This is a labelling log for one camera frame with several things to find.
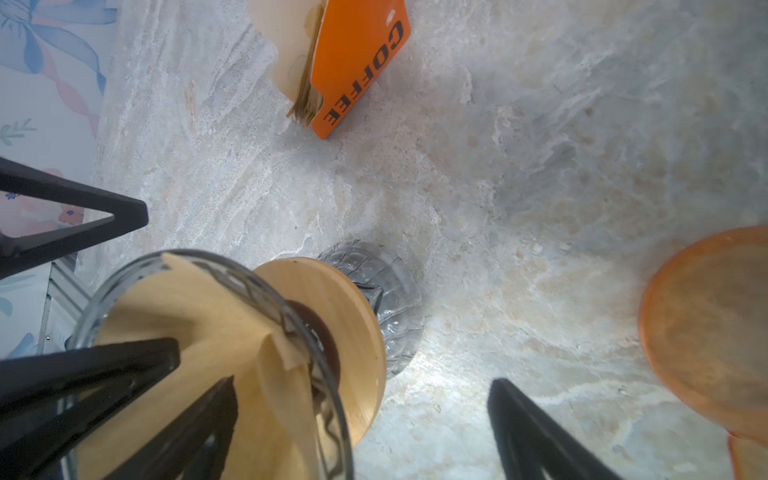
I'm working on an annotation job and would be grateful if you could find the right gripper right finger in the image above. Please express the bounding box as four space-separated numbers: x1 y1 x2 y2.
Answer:
487 378 620 480

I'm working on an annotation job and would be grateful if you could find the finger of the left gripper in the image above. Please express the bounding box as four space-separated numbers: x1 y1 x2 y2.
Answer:
1 158 149 279
1 338 180 465

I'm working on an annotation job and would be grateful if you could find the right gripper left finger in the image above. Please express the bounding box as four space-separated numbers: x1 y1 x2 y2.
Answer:
106 376 238 479

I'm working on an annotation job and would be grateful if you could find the grey glass dripper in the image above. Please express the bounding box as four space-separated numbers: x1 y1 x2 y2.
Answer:
67 251 354 479

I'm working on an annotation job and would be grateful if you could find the grey glass carafe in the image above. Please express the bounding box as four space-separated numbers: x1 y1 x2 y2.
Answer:
318 239 424 379

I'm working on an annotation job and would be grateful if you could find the wooden dripper ring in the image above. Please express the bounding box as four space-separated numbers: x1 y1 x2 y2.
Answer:
253 256 388 448

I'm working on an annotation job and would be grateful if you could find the orange glass carafe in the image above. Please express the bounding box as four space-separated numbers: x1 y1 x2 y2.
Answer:
638 225 767 479

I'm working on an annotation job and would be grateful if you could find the coffee filter pack orange clip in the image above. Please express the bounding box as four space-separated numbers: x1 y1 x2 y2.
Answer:
248 0 411 140

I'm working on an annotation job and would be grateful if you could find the aluminium front rail frame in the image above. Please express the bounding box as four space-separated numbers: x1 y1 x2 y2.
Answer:
37 253 92 355

